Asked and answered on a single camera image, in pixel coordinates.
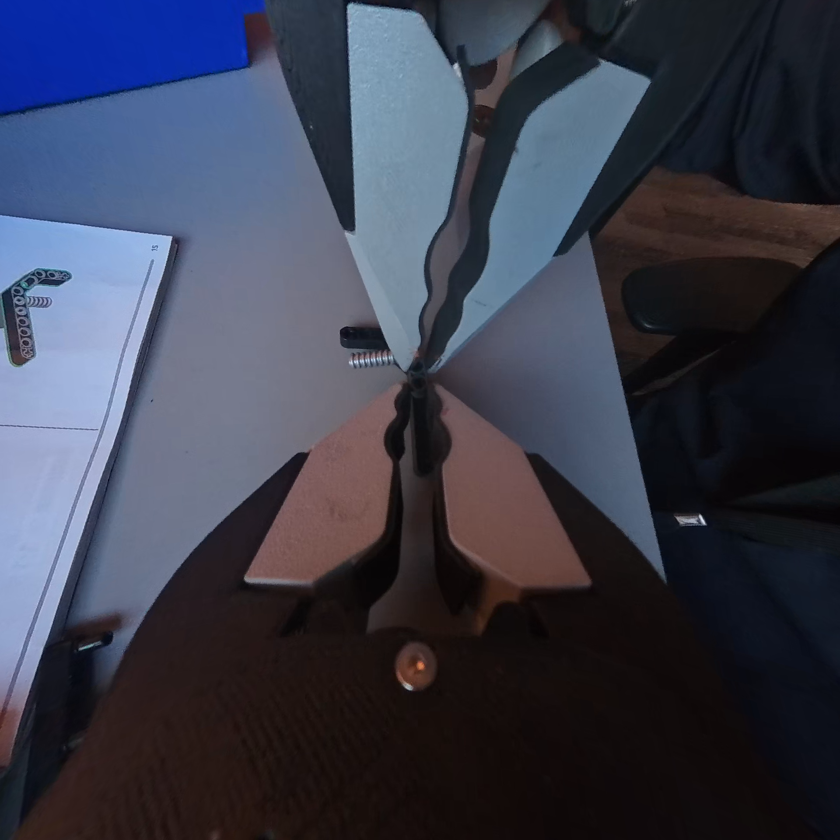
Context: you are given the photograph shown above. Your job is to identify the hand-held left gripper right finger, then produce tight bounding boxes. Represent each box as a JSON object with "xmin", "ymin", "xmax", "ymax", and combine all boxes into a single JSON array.
[{"xmin": 430, "ymin": 384, "xmax": 593, "ymax": 626}]

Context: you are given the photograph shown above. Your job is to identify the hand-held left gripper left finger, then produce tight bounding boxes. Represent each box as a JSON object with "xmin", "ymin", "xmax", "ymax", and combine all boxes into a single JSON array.
[{"xmin": 244, "ymin": 384, "xmax": 404, "ymax": 608}]

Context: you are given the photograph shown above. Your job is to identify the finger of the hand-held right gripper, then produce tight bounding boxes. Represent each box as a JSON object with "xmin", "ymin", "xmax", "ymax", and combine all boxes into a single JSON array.
[
  {"xmin": 344, "ymin": 2, "xmax": 475, "ymax": 371},
  {"xmin": 419, "ymin": 41, "xmax": 652, "ymax": 376}
]

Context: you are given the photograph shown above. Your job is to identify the black bent lego beam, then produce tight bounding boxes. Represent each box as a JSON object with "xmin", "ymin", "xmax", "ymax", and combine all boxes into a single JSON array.
[{"xmin": 408, "ymin": 371, "xmax": 435, "ymax": 476}]

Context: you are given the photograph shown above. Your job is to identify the black office chair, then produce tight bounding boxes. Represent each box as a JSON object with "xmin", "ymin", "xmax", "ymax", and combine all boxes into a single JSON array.
[{"xmin": 622, "ymin": 257, "xmax": 805, "ymax": 395}]

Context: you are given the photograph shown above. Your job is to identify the blue box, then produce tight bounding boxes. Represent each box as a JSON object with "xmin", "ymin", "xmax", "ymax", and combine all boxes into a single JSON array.
[{"xmin": 0, "ymin": 0, "xmax": 266, "ymax": 116}]

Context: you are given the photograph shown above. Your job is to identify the person's dark pants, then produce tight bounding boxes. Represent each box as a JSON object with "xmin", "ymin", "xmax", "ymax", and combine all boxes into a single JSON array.
[{"xmin": 626, "ymin": 239, "xmax": 840, "ymax": 840}]

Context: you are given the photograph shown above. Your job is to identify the white instruction booklet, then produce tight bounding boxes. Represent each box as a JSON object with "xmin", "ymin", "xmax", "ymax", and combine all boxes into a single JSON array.
[{"xmin": 0, "ymin": 215, "xmax": 178, "ymax": 769}]

